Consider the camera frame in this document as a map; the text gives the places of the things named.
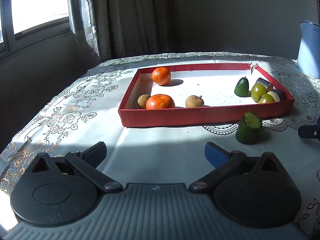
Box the cut green cucumber piece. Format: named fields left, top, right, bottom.
left=235, top=112, right=263, bottom=145

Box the red shallow cardboard box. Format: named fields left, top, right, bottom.
left=118, top=62, right=295, bottom=128

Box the window with grey frame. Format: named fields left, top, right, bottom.
left=1, top=0, right=71, bottom=60

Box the small green tomato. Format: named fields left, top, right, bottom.
left=258, top=94, right=275, bottom=103

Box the beige patterned curtain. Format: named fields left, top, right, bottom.
left=68, top=0, right=181, bottom=63

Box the white floral lace tablecloth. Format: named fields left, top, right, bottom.
left=1, top=52, right=319, bottom=235

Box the light blue electric kettle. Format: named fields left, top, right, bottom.
left=297, top=21, right=320, bottom=79

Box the large green tomato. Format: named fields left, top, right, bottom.
left=251, top=83, right=267, bottom=102

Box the dark green avocado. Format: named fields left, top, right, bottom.
left=234, top=77, right=249, bottom=97

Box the large orange tangerine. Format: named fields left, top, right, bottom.
left=151, top=67, right=171, bottom=86

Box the small orange tangerine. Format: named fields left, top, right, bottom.
left=145, top=94, right=175, bottom=109

